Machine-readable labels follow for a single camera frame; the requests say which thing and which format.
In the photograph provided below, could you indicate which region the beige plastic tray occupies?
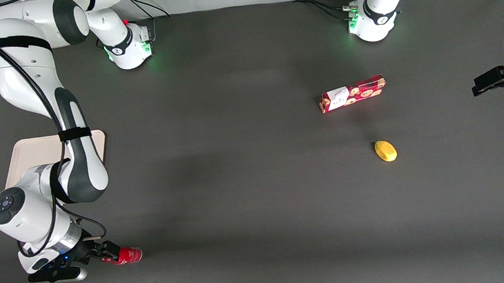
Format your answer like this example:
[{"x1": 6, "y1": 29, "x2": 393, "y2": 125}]
[{"x1": 1, "y1": 129, "x2": 110, "y2": 189}]

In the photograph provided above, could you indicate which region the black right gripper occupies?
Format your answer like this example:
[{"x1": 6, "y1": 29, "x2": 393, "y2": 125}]
[{"x1": 60, "y1": 235, "x2": 122, "y2": 270}]

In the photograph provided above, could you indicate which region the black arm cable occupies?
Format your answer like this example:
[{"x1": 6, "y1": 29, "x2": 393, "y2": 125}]
[{"x1": 0, "y1": 0, "x2": 109, "y2": 261}]

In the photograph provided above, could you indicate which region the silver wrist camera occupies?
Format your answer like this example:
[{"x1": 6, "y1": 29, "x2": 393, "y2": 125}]
[{"x1": 27, "y1": 264, "x2": 88, "y2": 283}]

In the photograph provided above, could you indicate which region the yellow lemon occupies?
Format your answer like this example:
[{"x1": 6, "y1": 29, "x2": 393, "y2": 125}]
[{"x1": 374, "y1": 139, "x2": 398, "y2": 164}]

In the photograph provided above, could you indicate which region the red coke bottle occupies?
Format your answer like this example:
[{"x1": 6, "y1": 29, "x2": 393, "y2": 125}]
[{"x1": 101, "y1": 245, "x2": 144, "y2": 267}]

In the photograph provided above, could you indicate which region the red plaid cookie box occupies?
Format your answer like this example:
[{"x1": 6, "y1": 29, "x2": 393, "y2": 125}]
[{"x1": 317, "y1": 73, "x2": 389, "y2": 114}]

